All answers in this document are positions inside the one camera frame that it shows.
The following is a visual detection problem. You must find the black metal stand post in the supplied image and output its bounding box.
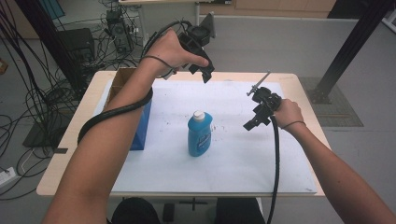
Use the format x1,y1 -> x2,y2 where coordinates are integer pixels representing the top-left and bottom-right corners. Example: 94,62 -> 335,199
306,0 -> 396,105
13,0 -> 86,94

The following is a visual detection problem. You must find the wooden table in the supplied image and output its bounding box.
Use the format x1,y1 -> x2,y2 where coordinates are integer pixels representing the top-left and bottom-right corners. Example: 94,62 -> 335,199
36,70 -> 332,198

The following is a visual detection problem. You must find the thin black wrist band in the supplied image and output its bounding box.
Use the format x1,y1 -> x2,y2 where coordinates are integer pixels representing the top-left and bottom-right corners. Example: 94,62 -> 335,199
281,119 -> 307,131
139,54 -> 174,70

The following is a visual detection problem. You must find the person's left leg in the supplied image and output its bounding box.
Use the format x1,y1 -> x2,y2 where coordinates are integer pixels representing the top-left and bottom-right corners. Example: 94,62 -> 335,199
110,197 -> 162,224

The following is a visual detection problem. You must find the black box device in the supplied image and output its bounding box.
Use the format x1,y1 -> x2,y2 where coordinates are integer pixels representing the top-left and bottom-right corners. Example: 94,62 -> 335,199
58,27 -> 96,63

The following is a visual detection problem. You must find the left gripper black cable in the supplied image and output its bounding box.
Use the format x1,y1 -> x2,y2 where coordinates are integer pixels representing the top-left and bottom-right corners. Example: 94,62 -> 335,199
77,20 -> 194,146

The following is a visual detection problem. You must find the dark floor base plate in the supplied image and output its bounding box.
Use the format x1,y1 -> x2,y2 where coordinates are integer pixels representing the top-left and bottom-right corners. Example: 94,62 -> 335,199
21,120 -> 68,149

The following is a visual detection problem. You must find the white power strip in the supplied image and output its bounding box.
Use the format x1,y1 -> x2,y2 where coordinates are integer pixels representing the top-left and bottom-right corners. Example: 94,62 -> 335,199
0,166 -> 18,189

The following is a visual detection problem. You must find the tangle of black cables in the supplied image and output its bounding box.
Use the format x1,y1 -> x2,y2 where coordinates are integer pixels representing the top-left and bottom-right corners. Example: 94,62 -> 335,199
0,0 -> 150,201

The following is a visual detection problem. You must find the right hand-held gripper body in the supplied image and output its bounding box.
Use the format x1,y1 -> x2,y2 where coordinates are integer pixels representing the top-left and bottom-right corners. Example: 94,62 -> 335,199
247,71 -> 283,122

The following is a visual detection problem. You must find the person's leg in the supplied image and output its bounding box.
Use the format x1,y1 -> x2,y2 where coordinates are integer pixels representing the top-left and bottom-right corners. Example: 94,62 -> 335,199
110,197 -> 162,224
214,197 -> 266,224

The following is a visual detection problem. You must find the person's left hand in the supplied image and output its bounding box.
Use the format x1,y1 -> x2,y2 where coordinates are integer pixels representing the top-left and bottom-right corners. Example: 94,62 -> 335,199
143,27 -> 210,78

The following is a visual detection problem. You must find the white table mat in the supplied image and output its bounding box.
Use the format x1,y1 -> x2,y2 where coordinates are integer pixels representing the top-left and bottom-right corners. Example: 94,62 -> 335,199
92,78 -> 318,194

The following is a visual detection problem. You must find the blue cardboard box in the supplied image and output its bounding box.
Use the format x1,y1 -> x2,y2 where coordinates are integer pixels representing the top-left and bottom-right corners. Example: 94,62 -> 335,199
103,67 -> 153,151

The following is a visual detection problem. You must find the wooden cabinet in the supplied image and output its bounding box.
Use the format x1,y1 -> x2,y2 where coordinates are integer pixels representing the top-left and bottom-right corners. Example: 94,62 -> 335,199
199,0 -> 338,19

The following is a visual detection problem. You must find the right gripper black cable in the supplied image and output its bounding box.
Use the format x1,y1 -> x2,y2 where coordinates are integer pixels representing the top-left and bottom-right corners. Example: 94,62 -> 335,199
265,115 -> 281,224

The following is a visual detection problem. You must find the person's right hand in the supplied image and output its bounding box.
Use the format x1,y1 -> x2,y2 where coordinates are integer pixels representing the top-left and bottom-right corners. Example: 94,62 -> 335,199
273,98 -> 306,130

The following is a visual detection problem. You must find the person's right leg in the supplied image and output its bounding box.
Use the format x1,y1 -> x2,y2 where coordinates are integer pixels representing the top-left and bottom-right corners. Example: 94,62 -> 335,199
214,197 -> 266,224

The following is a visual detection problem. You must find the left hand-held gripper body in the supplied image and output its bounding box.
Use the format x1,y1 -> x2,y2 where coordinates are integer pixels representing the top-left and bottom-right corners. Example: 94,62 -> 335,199
177,12 -> 217,69

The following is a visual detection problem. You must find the blue dish soap bottle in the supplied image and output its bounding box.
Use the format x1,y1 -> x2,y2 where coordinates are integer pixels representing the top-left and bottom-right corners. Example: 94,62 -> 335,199
187,110 -> 214,158

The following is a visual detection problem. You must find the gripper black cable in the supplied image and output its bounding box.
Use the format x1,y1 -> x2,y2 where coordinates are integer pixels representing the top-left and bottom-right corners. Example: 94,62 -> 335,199
77,20 -> 194,146
265,115 -> 281,224

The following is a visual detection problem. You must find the grey computer tower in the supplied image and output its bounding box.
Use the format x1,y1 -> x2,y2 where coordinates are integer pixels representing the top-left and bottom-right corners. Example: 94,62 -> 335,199
106,8 -> 135,54

